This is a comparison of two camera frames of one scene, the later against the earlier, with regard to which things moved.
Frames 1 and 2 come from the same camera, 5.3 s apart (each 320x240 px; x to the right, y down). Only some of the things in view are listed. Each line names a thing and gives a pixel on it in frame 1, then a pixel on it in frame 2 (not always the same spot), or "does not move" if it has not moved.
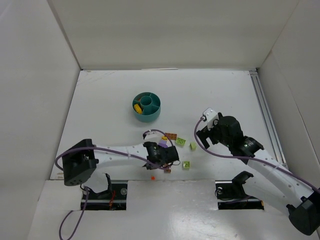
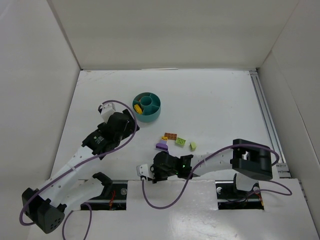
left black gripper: x=171 y=154 to x=128 y=122
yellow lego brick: x=137 y=109 does not move
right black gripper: x=204 y=135 to x=158 y=165
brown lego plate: x=172 y=136 does not move
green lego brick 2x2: x=180 y=141 does not move
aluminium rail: x=267 y=118 does not move
